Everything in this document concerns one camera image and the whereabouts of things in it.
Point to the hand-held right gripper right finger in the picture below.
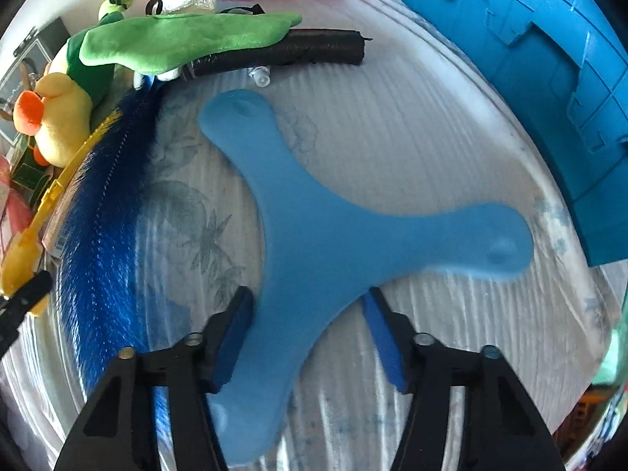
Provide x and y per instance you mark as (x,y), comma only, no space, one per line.
(385,348)

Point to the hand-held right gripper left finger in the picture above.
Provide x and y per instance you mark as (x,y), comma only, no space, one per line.
(235,338)

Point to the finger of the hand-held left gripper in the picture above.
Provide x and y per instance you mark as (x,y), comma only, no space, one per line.
(24,299)

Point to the tissue pack with pink label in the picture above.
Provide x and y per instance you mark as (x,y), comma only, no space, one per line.
(10,206)

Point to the blue three-armed boomerang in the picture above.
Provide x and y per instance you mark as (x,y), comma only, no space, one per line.
(319,255)

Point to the white cloth-covered desktop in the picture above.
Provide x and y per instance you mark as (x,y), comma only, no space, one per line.
(417,132)

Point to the green and yellow carton box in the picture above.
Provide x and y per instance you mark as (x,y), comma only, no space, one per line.
(27,171)

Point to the yellow duck plush toy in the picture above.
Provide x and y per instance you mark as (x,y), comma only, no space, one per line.
(64,122)

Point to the small clear plastic cap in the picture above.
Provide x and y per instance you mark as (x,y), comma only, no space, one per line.
(260,77)

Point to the black foam tube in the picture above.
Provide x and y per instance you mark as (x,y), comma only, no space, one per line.
(319,46)

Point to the light green frog plush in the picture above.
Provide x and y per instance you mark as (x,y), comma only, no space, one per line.
(117,7)

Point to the flat green plush toy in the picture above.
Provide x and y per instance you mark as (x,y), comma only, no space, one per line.
(196,34)

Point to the blue plastic crate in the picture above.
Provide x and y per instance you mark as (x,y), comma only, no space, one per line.
(539,59)

